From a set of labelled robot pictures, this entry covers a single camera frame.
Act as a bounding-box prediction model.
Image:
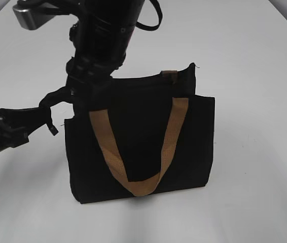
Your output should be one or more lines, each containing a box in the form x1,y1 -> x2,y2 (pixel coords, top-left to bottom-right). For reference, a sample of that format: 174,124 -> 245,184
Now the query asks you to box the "black cable loop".
135,0 -> 163,32

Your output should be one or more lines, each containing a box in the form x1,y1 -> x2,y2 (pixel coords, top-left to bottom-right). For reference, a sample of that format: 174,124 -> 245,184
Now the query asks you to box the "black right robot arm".
66,1 -> 144,94

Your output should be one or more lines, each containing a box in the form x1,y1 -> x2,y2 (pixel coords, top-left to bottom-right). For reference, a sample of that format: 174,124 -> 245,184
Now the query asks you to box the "black canvas tote bag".
64,63 -> 215,204

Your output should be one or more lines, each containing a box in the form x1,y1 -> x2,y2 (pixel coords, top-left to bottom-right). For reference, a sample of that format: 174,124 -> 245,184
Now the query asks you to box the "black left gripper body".
0,107 -> 51,148

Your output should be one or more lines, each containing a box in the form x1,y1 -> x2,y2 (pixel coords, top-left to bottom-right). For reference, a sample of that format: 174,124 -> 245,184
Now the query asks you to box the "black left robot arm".
0,87 -> 75,152

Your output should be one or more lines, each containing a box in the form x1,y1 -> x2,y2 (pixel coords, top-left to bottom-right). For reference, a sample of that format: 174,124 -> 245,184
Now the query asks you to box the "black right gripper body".
65,54 -> 126,95

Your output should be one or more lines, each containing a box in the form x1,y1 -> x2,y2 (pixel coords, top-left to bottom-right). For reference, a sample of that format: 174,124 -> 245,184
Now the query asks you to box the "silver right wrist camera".
12,0 -> 79,30

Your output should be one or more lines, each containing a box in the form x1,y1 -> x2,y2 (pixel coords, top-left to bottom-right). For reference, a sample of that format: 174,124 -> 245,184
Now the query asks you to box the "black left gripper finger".
39,87 -> 73,108
46,107 -> 58,136

